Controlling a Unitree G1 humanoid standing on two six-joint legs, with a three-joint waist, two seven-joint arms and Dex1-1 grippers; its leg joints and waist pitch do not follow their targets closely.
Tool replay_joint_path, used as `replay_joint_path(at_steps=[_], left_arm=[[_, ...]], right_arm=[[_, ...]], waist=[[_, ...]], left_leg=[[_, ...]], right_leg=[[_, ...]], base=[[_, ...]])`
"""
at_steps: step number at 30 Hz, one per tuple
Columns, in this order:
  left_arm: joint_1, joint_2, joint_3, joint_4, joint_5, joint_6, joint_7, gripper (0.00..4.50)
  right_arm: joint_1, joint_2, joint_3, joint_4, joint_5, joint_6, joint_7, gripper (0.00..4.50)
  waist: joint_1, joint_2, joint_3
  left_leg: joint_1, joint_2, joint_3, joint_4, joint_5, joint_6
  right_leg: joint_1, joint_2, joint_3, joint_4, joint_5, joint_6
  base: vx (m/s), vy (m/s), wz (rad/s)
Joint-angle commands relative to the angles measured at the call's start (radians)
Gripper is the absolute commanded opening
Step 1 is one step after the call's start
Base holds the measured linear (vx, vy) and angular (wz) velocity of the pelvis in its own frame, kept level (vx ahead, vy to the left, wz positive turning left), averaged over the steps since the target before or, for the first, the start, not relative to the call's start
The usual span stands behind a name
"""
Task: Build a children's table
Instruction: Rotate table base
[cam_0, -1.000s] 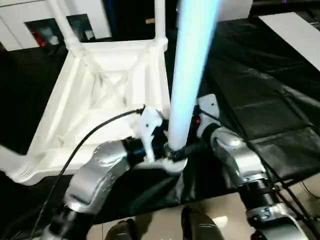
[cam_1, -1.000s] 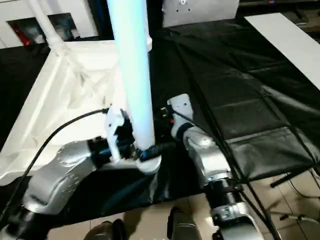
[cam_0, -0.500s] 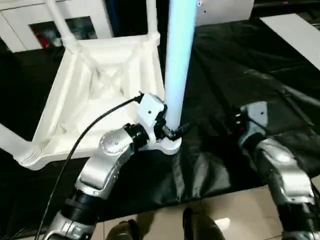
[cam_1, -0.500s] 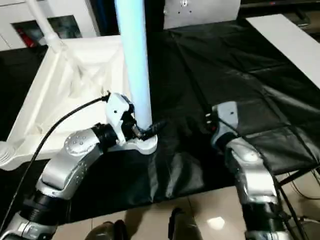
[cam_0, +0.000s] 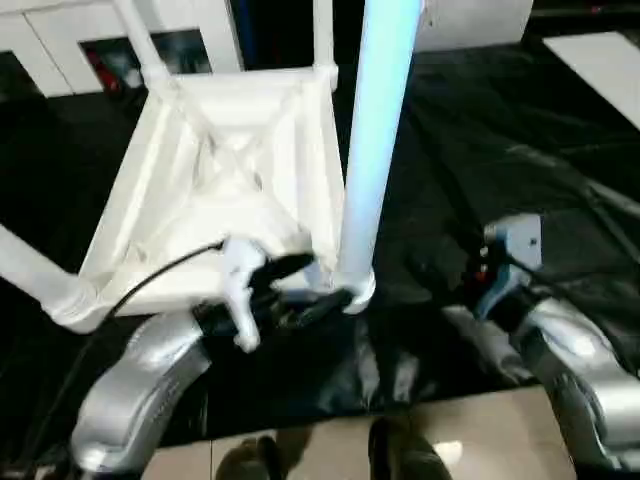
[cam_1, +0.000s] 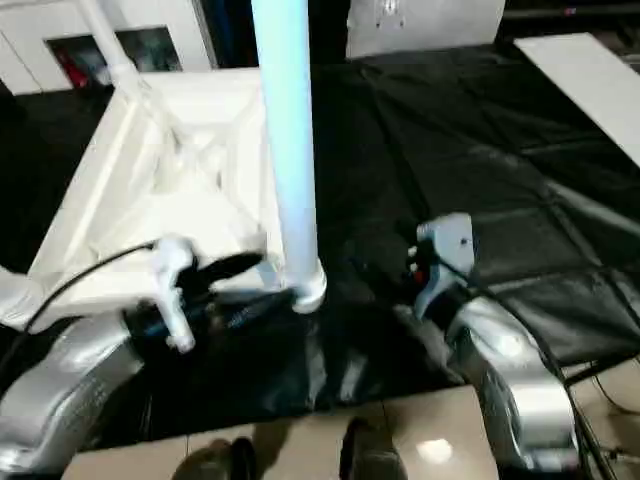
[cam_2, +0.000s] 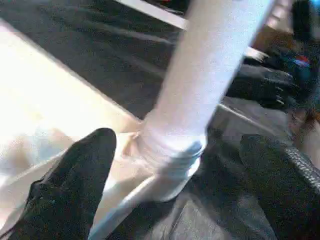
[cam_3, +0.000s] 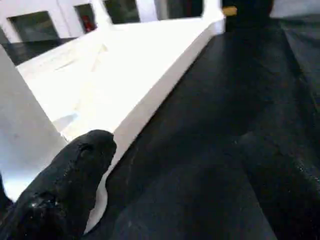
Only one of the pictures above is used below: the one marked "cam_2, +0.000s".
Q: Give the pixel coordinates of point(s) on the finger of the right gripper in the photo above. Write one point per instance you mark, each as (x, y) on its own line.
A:
(265, 87)

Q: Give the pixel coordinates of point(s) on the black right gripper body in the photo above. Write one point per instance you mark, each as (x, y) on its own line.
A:
(302, 70)

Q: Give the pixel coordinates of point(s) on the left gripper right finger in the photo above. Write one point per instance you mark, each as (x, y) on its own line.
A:
(282, 200)

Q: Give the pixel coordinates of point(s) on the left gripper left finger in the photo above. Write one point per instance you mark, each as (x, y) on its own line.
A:
(70, 190)

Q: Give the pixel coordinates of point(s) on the white plastic table leg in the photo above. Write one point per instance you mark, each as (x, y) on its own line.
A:
(200, 75)

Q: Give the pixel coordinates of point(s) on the white plastic table top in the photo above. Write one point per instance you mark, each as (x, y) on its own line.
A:
(37, 87)

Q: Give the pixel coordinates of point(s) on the brown cardboard box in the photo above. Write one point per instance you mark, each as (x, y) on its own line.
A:
(275, 37)

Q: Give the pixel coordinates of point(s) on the black padded work mat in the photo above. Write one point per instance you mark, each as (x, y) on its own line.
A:
(100, 50)

